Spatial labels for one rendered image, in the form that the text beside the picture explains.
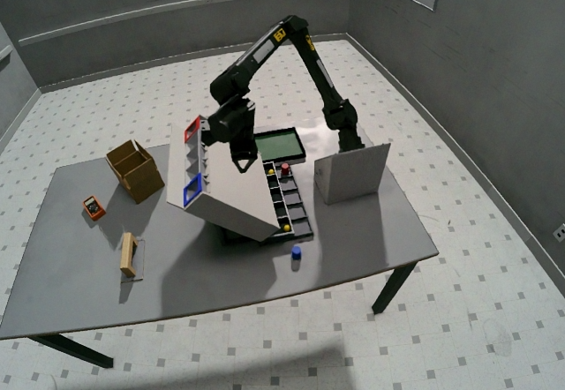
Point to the red square band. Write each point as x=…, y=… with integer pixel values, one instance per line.
x=198, y=125

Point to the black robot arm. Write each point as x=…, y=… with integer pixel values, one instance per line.
x=237, y=112

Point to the brown cardboard box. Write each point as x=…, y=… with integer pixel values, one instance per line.
x=144, y=178

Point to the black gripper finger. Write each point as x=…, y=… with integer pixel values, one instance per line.
x=252, y=159

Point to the green tray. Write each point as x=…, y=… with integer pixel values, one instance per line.
x=284, y=143

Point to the orange pocket multimeter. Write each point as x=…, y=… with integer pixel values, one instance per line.
x=94, y=208

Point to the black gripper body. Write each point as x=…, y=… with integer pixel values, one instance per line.
x=242, y=152

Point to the blue square band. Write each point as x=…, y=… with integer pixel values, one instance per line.
x=196, y=193

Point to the blue round cap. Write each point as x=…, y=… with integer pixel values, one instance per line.
x=296, y=252

